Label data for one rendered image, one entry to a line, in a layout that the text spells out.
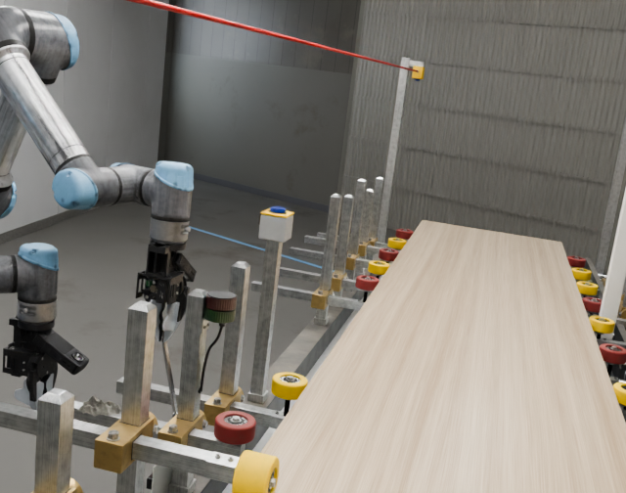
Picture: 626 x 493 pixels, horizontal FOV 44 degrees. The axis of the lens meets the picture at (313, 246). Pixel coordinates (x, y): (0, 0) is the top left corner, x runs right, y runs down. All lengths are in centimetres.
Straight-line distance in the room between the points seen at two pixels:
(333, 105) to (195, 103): 226
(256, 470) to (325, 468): 21
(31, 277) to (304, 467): 64
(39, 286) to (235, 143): 845
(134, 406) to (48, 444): 25
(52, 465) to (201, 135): 939
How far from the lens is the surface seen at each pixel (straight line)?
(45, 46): 173
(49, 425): 112
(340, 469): 143
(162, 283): 152
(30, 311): 164
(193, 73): 1055
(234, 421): 155
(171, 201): 150
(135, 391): 134
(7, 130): 184
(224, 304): 150
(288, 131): 940
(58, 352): 165
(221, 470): 129
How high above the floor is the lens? 158
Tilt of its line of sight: 13 degrees down
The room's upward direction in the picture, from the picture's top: 7 degrees clockwise
